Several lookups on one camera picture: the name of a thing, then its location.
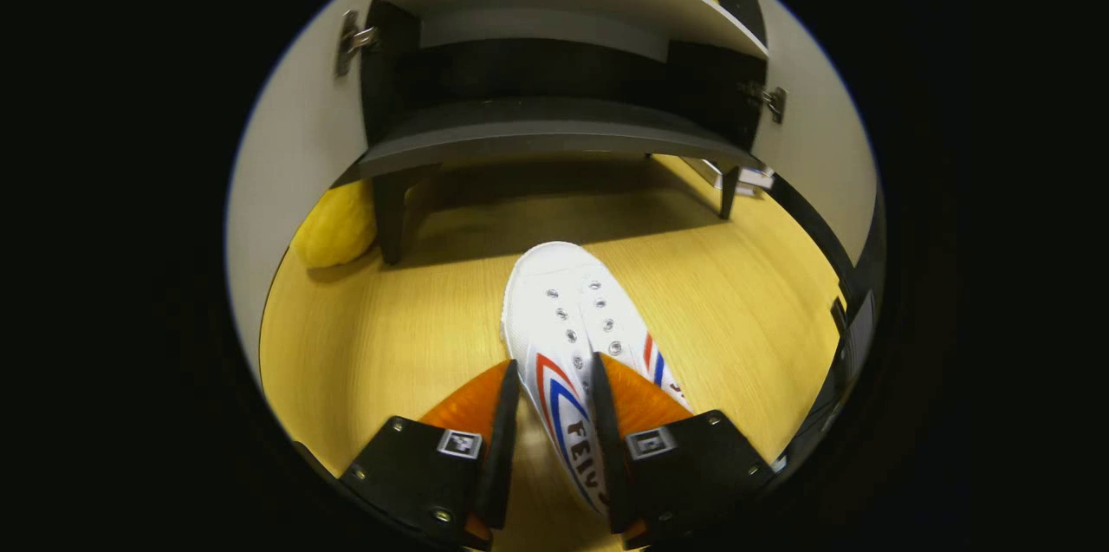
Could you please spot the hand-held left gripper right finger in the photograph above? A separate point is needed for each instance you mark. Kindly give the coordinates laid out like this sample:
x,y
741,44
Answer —
x,y
606,457

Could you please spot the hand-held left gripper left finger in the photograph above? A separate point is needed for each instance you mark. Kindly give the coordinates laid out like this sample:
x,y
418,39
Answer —
x,y
507,448

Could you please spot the grey shoe cabinet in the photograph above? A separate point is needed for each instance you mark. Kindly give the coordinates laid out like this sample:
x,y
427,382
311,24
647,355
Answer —
x,y
537,132

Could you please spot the metal door hinge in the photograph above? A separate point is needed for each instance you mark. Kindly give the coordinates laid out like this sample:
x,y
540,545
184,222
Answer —
x,y
771,101
355,39

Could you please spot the yellow cushion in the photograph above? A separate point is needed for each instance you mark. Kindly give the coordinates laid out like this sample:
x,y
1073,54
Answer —
x,y
333,227

